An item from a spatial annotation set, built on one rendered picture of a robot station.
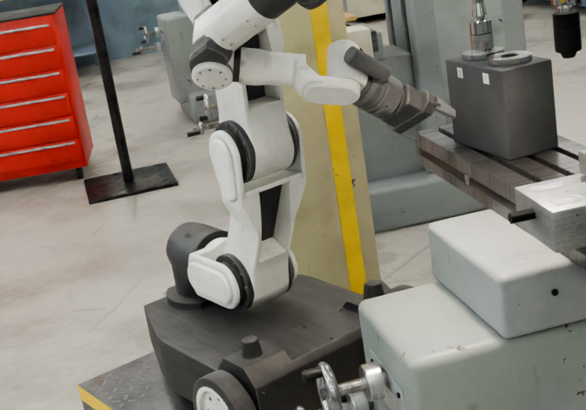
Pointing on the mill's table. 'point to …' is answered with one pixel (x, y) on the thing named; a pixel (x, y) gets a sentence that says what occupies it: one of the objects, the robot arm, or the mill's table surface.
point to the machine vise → (555, 211)
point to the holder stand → (503, 102)
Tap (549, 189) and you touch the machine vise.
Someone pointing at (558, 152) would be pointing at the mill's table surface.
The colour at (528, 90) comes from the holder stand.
